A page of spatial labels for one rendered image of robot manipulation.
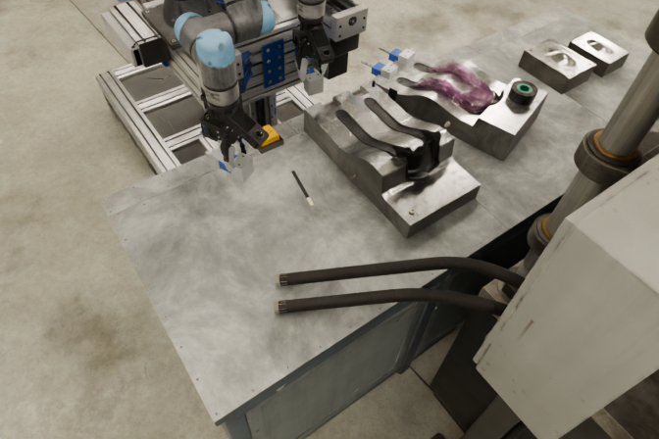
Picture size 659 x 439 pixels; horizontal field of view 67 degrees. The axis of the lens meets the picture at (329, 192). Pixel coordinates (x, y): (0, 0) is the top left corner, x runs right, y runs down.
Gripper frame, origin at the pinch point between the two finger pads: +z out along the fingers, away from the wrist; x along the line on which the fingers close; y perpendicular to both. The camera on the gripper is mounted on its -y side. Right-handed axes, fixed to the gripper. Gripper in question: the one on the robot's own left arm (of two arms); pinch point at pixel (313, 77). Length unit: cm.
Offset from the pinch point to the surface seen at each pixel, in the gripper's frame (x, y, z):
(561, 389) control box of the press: 12, -107, -27
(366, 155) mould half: -1.2, -33.0, 3.1
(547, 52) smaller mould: -90, -7, 9
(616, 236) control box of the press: 11, -100, -52
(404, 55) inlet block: -38.2, 7.9, 6.9
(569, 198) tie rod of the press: -19, -79, -21
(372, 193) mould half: -0.5, -39.7, 11.6
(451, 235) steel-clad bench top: -15, -59, 15
